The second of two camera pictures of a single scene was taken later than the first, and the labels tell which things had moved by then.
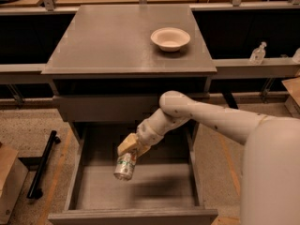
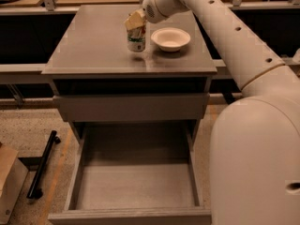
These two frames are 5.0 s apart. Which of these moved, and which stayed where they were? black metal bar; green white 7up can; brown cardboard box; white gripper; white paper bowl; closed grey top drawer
Moved: white gripper; green white 7up can
Stayed: black metal bar; white paper bowl; brown cardboard box; closed grey top drawer
